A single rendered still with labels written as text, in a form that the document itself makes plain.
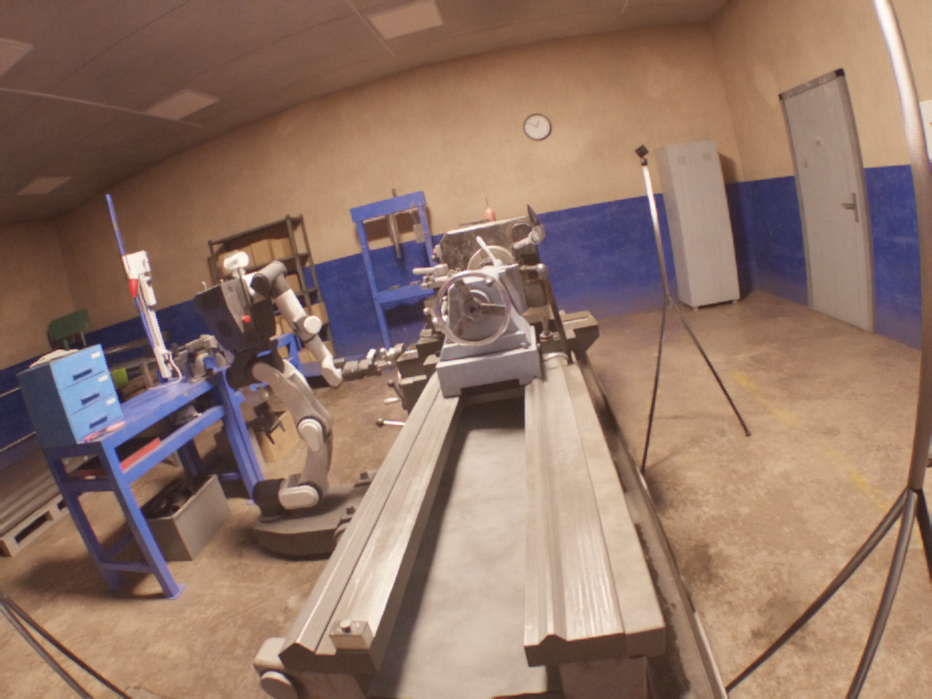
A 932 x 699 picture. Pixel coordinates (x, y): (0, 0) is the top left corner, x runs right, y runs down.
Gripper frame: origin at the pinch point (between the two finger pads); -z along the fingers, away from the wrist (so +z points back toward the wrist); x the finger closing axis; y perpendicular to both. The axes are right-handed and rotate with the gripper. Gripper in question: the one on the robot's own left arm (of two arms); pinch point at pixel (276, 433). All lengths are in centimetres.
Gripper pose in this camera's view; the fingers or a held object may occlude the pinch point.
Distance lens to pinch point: 273.7
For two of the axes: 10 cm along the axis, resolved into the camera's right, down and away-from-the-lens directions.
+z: -3.4, -8.5, -3.9
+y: -8.9, 1.6, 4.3
